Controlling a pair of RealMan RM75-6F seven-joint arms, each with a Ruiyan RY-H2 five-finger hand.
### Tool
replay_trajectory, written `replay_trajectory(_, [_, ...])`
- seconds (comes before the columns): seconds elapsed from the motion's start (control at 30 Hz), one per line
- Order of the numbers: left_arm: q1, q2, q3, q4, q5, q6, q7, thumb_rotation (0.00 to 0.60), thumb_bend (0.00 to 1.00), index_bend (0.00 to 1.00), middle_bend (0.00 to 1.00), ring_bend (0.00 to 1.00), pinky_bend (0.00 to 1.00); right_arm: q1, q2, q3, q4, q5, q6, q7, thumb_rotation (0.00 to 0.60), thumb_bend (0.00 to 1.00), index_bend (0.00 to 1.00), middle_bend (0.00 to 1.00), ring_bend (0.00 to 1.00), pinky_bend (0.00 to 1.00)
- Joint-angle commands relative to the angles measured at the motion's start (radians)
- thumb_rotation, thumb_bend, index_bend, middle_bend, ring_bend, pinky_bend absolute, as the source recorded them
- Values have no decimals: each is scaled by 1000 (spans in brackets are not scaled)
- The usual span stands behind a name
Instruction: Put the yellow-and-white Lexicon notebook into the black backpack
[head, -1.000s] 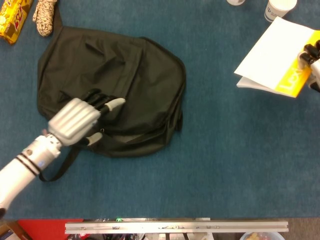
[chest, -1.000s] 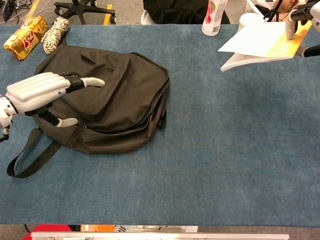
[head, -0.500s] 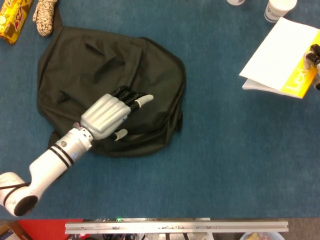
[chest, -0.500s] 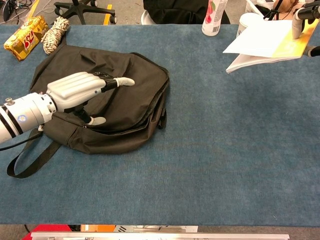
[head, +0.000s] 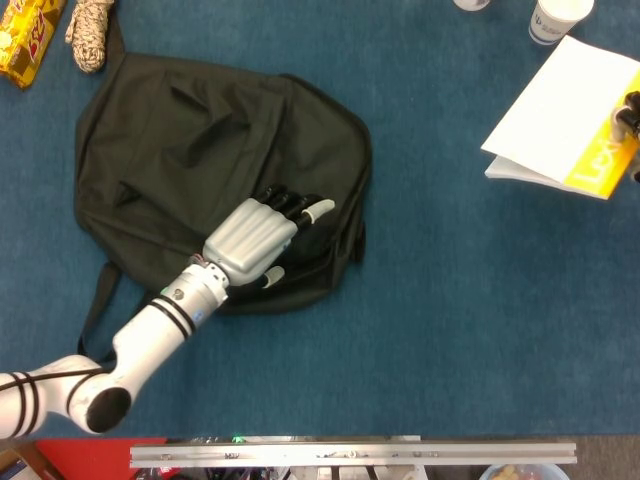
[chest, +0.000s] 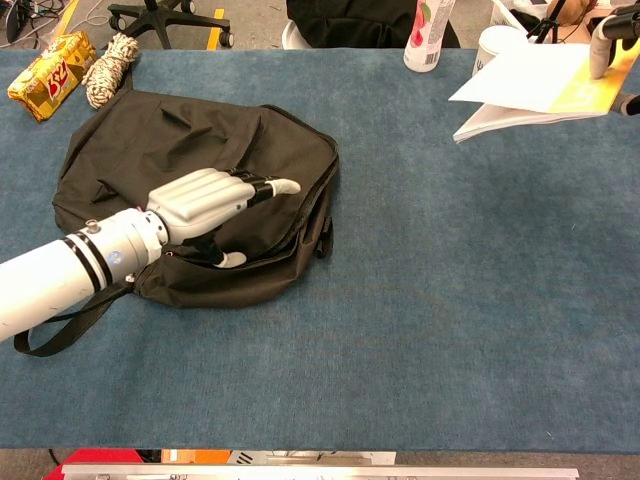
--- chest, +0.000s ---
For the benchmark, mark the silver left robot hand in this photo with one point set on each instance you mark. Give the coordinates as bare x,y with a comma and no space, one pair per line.
200,200

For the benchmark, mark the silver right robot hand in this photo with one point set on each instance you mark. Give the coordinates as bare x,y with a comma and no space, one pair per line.
600,55

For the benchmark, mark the black fabric backpack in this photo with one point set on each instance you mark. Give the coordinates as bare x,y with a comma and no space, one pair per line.
200,135

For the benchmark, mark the white and yellow booklet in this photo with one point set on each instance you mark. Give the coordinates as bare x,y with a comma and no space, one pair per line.
525,75

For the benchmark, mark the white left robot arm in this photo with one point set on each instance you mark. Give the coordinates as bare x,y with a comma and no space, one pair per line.
60,280

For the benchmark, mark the black tripod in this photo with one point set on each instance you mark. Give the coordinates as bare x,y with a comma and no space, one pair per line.
545,22

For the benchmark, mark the white paper cup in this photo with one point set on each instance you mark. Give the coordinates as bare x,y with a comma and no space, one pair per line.
495,42

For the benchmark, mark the white bottle with fruit print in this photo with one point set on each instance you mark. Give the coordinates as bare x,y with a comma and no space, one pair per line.
425,40

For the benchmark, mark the black office chair base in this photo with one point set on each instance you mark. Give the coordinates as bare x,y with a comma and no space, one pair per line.
165,17

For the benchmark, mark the yellow snack package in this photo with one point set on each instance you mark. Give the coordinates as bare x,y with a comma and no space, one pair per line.
50,75

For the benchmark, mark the black cloth on chair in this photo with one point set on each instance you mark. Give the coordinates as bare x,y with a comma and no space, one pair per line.
350,20

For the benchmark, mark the blue felt table cover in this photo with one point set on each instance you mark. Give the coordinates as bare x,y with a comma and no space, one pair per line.
400,325

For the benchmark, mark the orange box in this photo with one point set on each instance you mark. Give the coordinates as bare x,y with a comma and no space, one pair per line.
200,456

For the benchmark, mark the red panel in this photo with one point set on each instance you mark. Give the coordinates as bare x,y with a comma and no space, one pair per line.
100,457

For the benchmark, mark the aluminium profile rail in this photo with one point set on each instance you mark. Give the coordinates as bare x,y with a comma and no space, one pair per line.
320,472

